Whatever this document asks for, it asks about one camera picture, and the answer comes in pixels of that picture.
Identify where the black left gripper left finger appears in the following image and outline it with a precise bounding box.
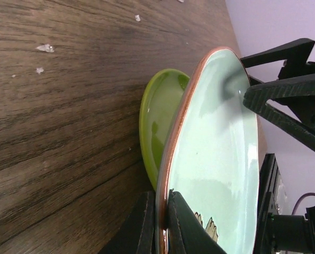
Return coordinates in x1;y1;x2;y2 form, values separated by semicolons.
99;191;155;254

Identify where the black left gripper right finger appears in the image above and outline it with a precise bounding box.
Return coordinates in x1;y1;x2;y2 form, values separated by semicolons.
167;190;225;254

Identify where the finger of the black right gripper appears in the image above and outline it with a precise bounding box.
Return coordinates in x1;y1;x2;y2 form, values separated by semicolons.
243;77;315;152
240;38;315;68

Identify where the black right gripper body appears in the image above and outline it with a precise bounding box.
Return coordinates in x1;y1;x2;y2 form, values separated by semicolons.
277;62;315;129

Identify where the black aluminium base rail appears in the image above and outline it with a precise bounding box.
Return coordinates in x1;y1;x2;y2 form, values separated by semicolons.
253;153;280;254

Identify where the mint green flower plate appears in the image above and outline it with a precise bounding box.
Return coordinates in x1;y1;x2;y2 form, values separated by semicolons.
155;47;259;253

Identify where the lime green small plate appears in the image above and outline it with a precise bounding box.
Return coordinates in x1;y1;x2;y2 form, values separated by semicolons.
139;68;190;189

